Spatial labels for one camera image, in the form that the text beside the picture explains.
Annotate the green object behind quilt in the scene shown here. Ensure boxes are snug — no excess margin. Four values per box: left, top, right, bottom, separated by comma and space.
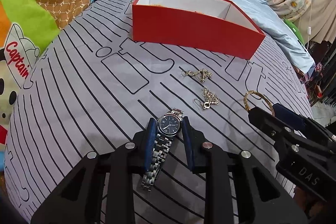
283, 18, 305, 45

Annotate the silver earring upper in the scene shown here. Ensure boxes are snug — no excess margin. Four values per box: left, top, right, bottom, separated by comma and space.
182, 68, 213, 83

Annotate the gold bangle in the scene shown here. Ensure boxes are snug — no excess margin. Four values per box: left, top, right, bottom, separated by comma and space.
243, 90, 276, 116

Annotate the red cardboard box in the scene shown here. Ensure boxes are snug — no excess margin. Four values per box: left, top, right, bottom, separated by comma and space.
132, 0, 265, 60

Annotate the silver earring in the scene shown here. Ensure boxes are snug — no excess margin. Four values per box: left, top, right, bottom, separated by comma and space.
182, 68, 213, 83
194, 87, 221, 110

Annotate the silver earring lower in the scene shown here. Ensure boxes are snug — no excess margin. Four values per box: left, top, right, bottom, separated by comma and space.
194, 87, 221, 110

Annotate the white cable with switch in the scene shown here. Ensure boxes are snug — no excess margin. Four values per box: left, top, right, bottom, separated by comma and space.
304, 0, 316, 51

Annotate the silver blue-dial wristwatch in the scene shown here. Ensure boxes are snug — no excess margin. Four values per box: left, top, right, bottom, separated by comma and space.
141, 109, 183, 192

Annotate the colourful monkey cartoon blanket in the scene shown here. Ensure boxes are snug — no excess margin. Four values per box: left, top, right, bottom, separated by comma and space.
0, 0, 108, 172

